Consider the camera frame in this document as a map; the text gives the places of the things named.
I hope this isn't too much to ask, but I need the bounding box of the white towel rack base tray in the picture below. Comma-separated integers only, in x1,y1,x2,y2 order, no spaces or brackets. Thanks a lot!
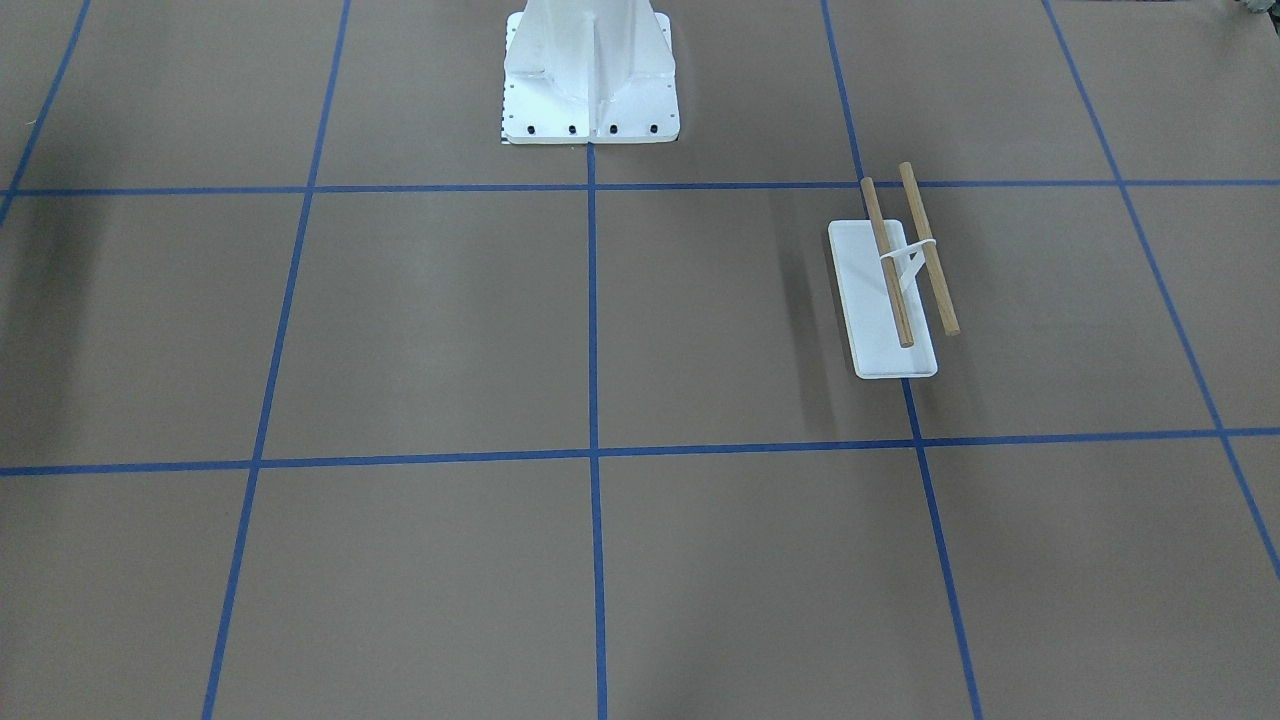
828,219,938,380

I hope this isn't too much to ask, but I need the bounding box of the wooden rack bar inner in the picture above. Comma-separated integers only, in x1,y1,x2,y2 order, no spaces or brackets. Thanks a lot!
860,176,914,348

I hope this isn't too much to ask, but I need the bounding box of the wooden rack bar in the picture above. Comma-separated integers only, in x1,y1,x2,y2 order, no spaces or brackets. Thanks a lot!
860,176,914,348
899,161,961,336

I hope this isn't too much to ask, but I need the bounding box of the wooden rack bar outer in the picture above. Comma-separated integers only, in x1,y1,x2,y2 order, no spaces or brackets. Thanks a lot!
899,161,961,336

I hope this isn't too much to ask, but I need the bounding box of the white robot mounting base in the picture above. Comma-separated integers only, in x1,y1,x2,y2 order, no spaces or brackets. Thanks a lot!
500,1,681,145

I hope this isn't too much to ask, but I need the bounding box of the brown table mat blue grid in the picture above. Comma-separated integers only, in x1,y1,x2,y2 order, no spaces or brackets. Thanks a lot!
3,1,1277,719

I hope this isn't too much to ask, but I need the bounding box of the white rack bracket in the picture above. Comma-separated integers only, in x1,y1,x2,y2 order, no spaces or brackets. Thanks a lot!
879,238,936,293

